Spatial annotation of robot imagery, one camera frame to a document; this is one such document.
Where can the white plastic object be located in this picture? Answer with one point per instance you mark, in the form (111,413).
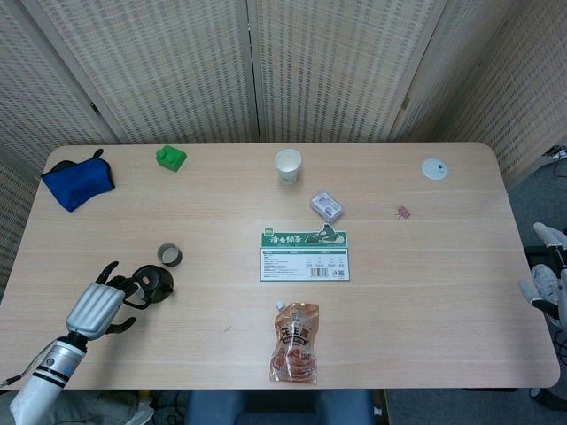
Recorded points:
(142,409)

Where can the blue padded seat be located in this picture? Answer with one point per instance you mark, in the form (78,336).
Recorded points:
(279,407)

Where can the green toy block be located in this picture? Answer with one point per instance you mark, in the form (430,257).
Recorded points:
(171,158)

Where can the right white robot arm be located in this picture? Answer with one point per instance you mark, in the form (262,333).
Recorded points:
(549,234)

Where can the white paper cup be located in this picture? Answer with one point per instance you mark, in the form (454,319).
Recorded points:
(288,166)

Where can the clear box of purple clips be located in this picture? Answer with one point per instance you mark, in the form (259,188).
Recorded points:
(327,206)

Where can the woven folding screen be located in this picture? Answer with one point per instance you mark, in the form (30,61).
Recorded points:
(177,66)

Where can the black teapot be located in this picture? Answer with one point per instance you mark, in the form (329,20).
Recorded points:
(160,283)

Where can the pink binder clip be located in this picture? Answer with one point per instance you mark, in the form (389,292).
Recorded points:
(403,212)

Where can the blue cloth pouch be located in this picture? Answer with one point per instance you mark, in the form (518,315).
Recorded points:
(77,183)

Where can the small dark teacup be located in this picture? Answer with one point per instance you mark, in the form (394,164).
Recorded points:
(169,255)

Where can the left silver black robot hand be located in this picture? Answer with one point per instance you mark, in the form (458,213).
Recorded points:
(95,310)

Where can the green and white package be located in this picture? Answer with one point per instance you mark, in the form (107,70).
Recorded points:
(303,261)

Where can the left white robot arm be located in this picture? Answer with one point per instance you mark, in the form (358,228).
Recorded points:
(48,372)

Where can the white round disc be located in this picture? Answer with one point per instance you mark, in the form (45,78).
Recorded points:
(434,169)

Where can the peanut butter spout pouch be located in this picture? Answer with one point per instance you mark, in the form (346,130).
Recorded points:
(294,345)

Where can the white sneaker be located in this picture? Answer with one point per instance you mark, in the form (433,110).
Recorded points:
(542,283)

